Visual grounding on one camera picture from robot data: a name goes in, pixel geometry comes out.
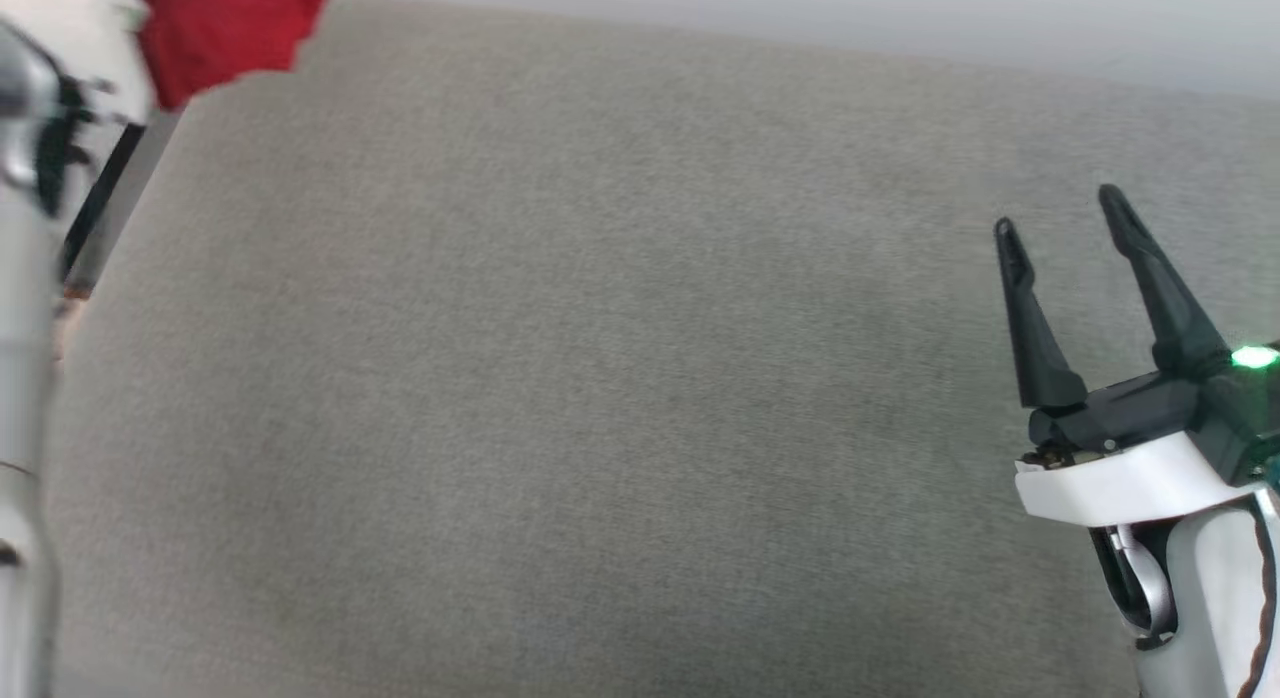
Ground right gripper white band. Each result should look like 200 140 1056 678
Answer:
993 184 1251 528

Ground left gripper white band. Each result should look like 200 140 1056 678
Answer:
0 0 153 124

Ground red basketball jersey garment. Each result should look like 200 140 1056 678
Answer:
130 0 337 111

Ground black vertical bar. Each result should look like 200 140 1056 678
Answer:
60 123 147 287

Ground grey fabric sofa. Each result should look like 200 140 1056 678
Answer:
48 0 1280 698

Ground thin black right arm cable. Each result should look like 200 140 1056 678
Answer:
1236 496 1280 698

